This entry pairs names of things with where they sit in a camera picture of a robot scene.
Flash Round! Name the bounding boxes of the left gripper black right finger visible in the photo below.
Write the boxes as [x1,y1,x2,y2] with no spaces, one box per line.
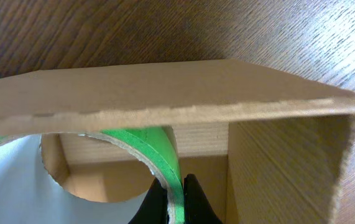
[183,174,222,224]

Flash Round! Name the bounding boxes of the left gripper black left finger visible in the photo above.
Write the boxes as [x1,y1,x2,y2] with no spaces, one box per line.
[129,179,168,224]

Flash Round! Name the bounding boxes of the brown cardboard box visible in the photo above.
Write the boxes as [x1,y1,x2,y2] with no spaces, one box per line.
[0,60,355,223]

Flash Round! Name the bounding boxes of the green tape roll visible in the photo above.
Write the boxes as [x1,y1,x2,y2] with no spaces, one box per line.
[0,128,185,223]

